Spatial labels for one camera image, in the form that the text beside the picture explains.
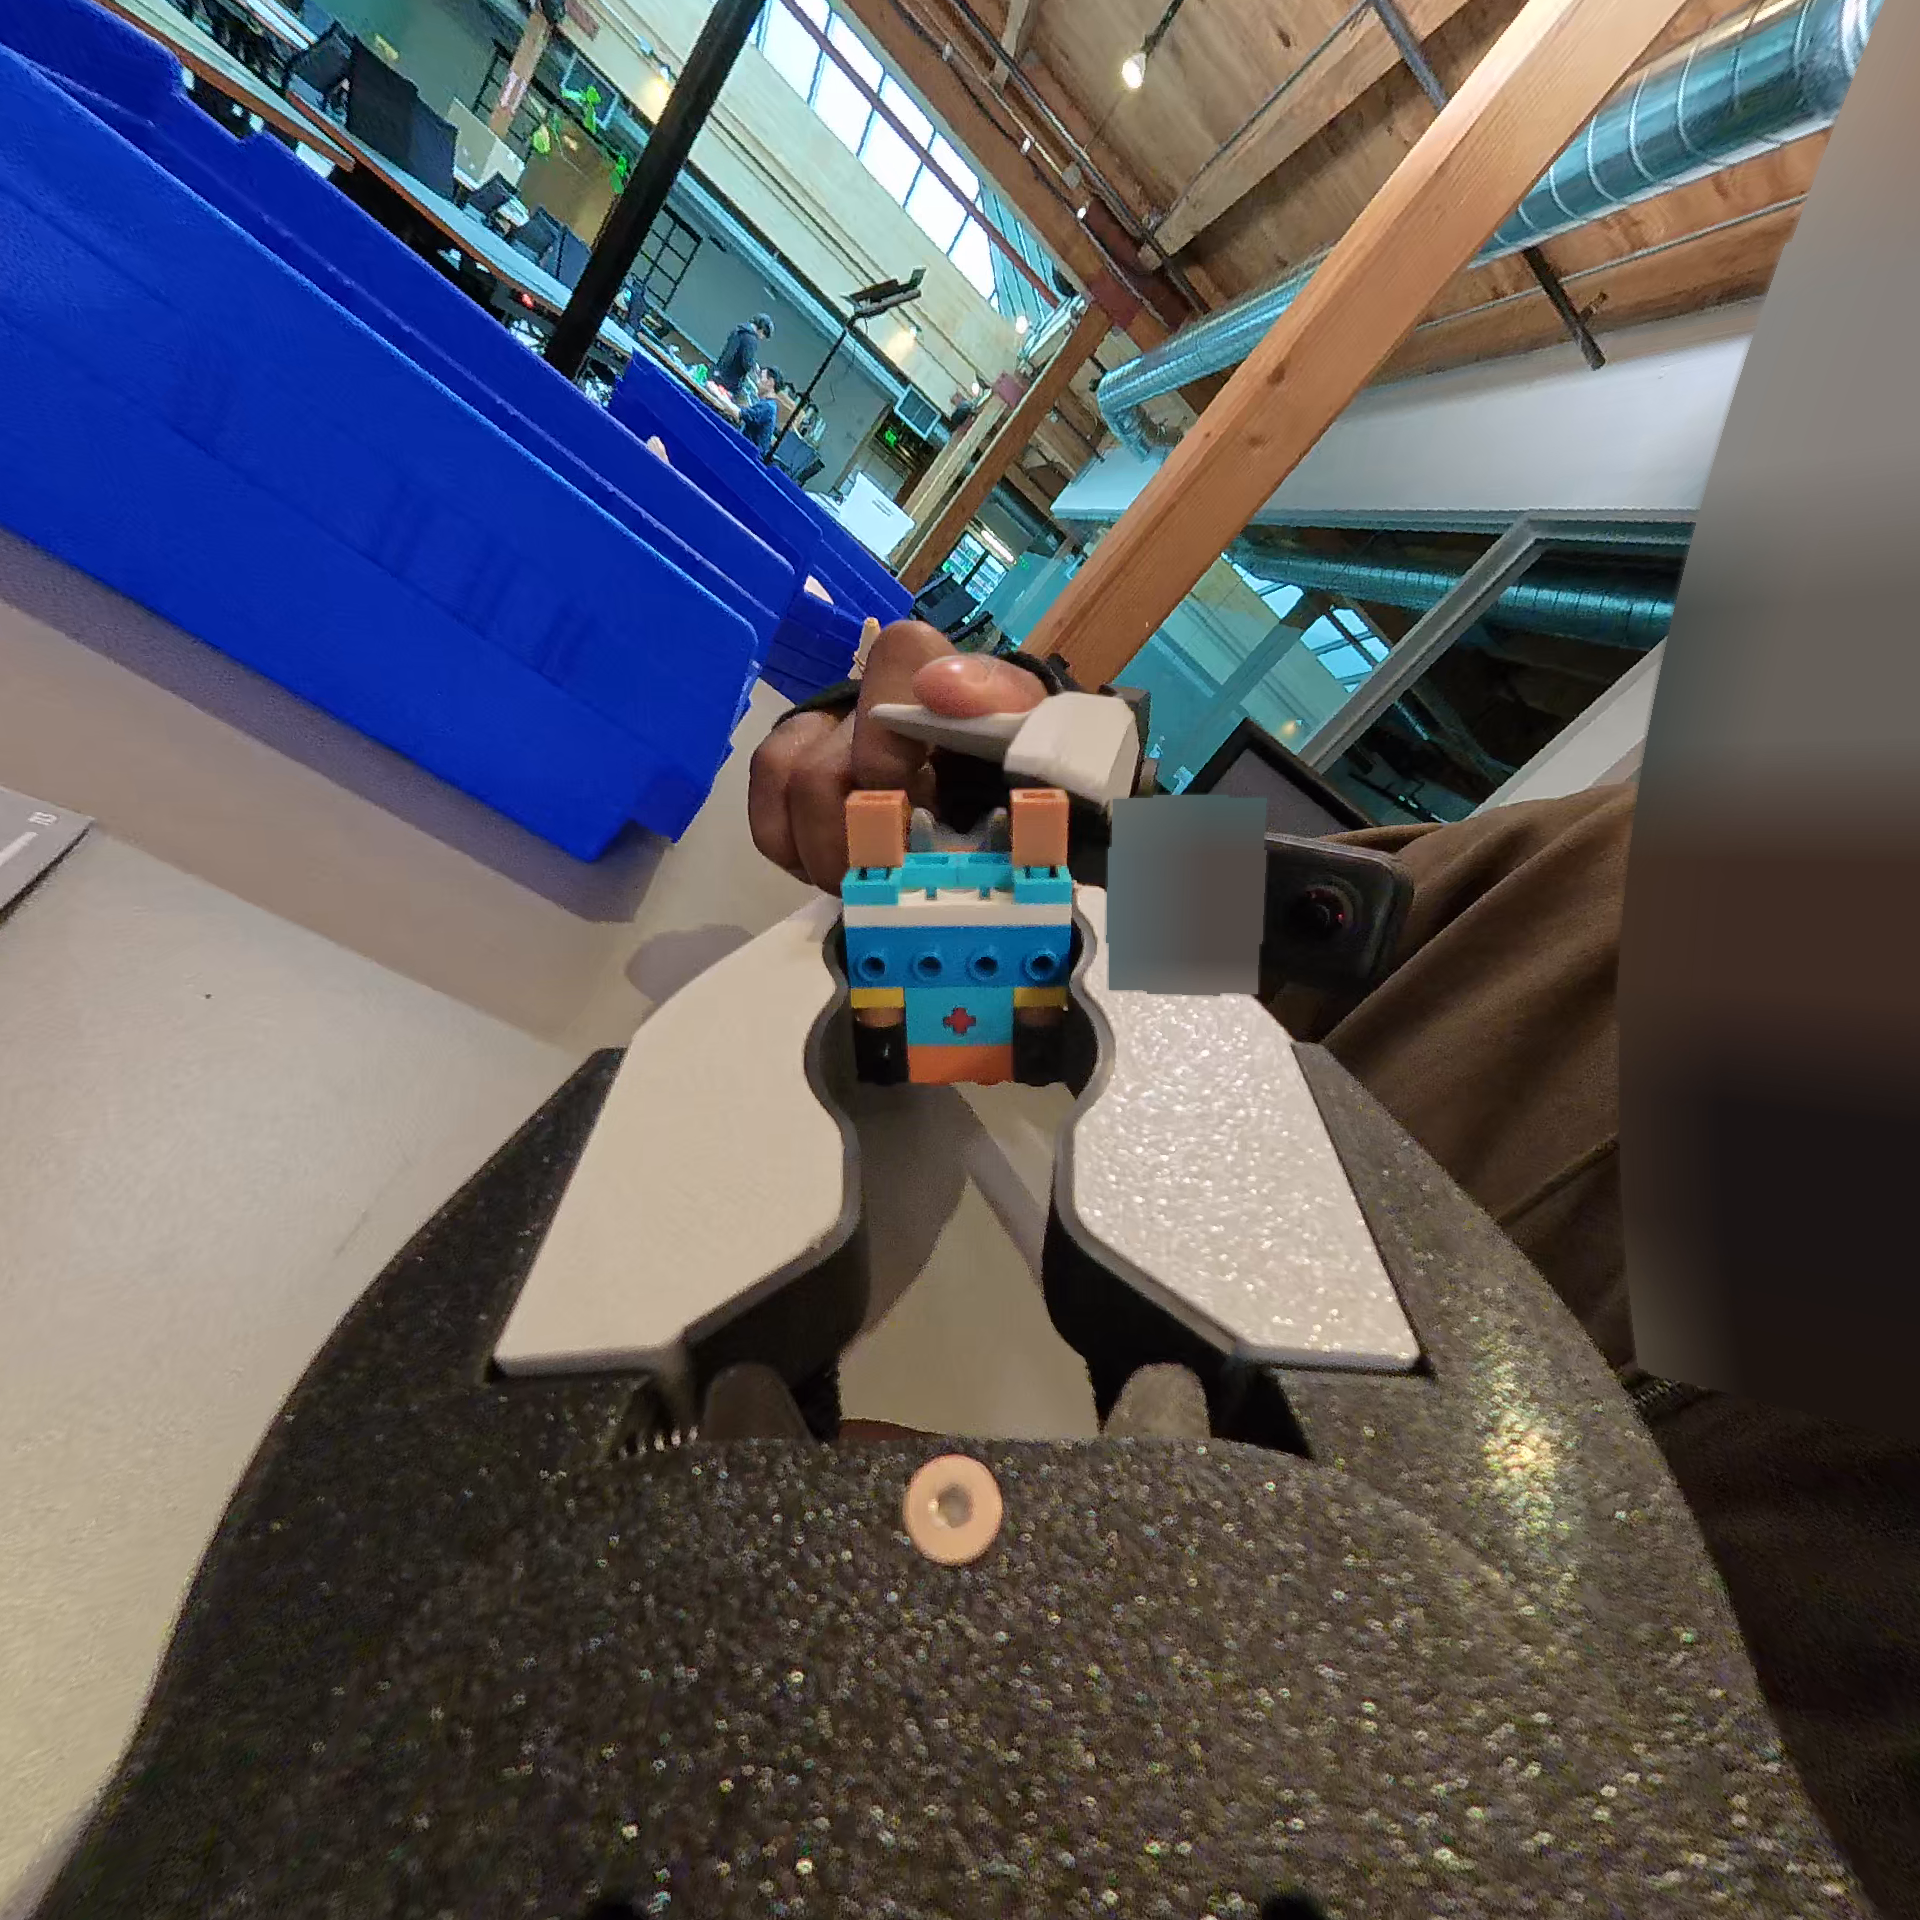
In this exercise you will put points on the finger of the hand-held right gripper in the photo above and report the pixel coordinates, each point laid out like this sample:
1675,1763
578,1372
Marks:
1081,743

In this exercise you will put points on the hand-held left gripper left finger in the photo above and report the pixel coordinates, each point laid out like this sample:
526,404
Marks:
691,1171

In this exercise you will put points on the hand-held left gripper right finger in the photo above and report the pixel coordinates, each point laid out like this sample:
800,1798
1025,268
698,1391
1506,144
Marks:
1230,1184

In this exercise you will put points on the multicoloured toy brick model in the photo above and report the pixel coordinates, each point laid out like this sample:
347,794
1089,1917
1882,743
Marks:
961,960

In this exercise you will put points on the person's right forearm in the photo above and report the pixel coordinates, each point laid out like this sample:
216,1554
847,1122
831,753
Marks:
1485,1051

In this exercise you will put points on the person's right hand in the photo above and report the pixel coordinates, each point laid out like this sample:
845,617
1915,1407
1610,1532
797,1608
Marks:
810,780

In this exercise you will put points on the black framed panel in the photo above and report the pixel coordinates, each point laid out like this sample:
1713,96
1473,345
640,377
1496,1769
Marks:
1275,780

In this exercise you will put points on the blue plastic bin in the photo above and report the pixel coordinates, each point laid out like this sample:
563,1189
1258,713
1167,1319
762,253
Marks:
750,494
300,451

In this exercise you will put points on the black light stand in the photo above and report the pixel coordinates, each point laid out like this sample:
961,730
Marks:
884,292

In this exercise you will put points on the black stand pole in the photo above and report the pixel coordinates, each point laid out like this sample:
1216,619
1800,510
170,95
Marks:
645,194

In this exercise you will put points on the person's brown jacket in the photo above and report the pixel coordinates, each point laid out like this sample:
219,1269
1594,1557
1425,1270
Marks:
1800,1651

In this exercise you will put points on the grey instruction booklet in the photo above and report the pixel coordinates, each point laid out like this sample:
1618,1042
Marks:
31,841

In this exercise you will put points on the wooden post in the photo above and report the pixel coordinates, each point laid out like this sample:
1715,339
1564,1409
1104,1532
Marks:
1350,300

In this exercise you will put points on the silver air duct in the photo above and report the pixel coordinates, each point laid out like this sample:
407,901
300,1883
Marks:
1651,120

